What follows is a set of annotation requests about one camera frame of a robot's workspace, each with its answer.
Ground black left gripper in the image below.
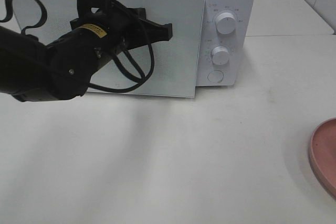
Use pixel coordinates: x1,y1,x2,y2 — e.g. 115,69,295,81
69,6,173,61

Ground white microwave door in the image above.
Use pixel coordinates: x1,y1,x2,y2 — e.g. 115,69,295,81
4,0,206,99

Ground white timer knob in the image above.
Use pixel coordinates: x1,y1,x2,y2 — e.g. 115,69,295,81
211,46,230,66

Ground round white door-release button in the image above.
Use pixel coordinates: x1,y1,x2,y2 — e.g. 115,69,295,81
207,70,224,83

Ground pink round plate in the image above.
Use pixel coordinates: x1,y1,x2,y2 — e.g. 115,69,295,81
309,118,335,198

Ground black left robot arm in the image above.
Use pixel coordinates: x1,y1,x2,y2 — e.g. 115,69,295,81
1,6,173,102

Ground upper white power knob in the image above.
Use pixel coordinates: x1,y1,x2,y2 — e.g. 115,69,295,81
215,11,236,35

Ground white microwave oven body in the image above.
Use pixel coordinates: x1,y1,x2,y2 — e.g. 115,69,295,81
13,0,254,87

